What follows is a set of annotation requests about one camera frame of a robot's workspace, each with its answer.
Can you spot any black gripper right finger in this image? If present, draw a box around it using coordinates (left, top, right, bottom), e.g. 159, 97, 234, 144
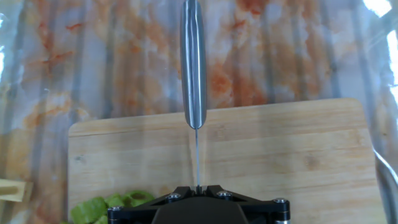
199, 185, 292, 224

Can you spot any wooden cutting board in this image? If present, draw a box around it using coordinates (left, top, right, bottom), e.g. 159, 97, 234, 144
67, 98, 398, 224

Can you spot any small green chili sliver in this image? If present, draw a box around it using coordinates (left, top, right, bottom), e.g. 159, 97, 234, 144
105, 192, 125, 208

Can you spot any marble pattern plastic mat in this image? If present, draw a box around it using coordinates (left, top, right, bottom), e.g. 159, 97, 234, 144
0, 0, 398, 224

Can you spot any wooden peg rack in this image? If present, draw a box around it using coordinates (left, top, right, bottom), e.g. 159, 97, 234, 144
0, 179, 34, 203

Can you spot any cut chili end chunk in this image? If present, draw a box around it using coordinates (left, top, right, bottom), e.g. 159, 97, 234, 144
123, 190, 155, 208

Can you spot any steel cleaver knife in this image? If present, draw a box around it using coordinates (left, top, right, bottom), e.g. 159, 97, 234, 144
179, 0, 208, 190

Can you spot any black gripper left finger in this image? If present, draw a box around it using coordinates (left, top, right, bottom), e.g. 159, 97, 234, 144
108, 185, 198, 224

